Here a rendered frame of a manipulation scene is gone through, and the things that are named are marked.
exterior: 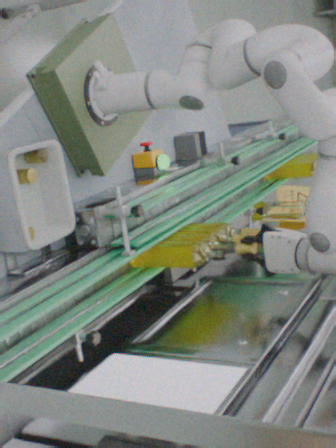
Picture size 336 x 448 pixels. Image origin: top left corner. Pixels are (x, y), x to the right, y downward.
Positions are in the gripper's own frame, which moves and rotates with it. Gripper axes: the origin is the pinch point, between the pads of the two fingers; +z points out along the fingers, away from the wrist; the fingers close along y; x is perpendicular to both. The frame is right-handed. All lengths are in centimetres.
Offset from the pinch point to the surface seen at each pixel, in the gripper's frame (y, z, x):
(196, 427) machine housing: 22, -66, 91
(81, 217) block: 14.1, 27.3, 28.8
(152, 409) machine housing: 22, -62, 91
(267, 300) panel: -12.5, -4.5, 1.7
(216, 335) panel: -12.6, -5.8, 22.9
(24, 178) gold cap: 27, 28, 42
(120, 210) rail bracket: 15.6, 15.9, 25.9
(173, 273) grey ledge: -12.3, 32.9, -4.0
